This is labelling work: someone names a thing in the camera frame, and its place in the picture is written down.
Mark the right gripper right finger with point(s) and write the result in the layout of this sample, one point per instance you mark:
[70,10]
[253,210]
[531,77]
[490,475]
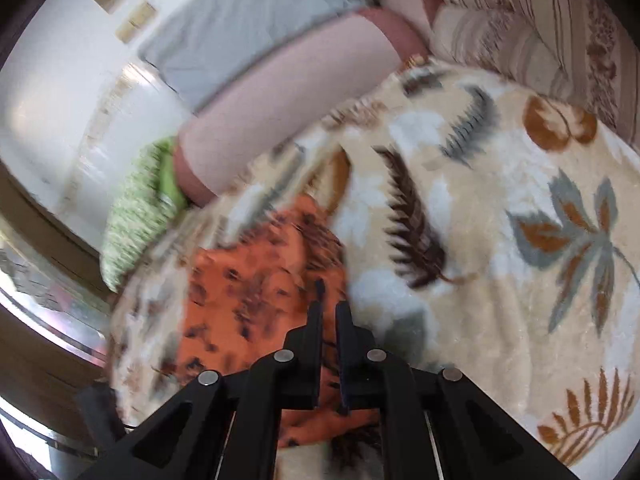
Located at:
[434,425]

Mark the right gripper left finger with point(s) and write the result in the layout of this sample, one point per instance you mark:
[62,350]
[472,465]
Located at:
[225,426]

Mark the orange black floral garment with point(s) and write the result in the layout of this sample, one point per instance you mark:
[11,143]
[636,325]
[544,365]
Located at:
[242,300]

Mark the beige leaf print blanket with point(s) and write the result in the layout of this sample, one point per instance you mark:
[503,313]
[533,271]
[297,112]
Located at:
[484,227]

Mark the stained glass wooden door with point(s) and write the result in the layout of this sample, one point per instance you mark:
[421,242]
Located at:
[54,320]

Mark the green white checkered pillow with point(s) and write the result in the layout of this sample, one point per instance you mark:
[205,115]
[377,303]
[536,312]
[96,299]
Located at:
[146,204]

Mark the pink bolster cushion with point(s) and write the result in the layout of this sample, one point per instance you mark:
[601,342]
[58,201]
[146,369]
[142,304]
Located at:
[288,90]

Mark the small striped cushion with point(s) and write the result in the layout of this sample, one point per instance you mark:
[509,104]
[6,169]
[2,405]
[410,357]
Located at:
[501,42]

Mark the striped floral cushion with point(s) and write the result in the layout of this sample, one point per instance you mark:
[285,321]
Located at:
[595,52]

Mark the grey pillow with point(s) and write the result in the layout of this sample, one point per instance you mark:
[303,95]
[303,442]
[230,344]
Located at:
[207,44]

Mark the left beige wall switch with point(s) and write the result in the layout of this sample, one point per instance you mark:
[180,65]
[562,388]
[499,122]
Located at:
[126,32]

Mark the beige wall switch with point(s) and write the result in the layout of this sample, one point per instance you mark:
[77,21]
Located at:
[142,14]
[126,32]

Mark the right beige wall switch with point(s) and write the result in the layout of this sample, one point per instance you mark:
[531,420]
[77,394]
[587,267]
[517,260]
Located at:
[142,14]

